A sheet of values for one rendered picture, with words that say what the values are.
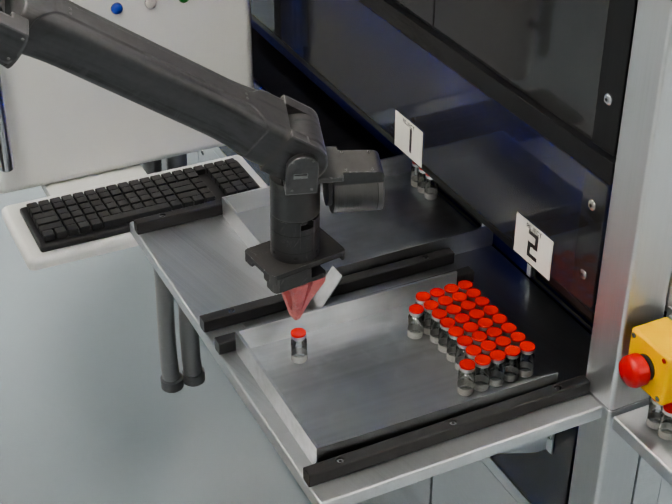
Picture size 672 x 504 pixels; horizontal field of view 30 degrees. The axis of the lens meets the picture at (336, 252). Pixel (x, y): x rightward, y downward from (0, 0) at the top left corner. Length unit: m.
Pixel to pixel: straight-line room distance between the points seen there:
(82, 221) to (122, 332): 1.17
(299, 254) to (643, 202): 0.40
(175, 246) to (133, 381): 1.19
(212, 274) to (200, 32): 0.55
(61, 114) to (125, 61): 1.00
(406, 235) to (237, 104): 0.71
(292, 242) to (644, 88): 0.42
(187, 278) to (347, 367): 0.32
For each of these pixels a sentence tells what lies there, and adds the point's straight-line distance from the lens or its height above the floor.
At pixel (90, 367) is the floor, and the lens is 3.16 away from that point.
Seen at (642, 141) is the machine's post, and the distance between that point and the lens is 1.44.
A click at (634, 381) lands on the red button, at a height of 0.99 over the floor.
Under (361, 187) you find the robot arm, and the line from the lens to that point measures 1.40.
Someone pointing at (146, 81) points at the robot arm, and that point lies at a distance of 1.25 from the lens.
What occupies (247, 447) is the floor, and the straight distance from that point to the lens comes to 2.88.
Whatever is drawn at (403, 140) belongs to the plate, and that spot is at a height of 1.01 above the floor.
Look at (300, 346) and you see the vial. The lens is 1.66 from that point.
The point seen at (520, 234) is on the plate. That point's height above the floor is 1.02.
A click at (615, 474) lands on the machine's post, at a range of 1.73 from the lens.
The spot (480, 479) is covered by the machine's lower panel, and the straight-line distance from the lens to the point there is 2.02.
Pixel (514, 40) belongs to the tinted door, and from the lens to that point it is 1.64.
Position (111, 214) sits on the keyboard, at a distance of 2.13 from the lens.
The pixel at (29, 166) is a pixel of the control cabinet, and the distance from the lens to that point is 2.26.
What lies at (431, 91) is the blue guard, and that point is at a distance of 1.83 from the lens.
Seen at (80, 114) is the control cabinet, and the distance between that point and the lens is 2.24.
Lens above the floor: 1.91
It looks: 33 degrees down
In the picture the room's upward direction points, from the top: straight up
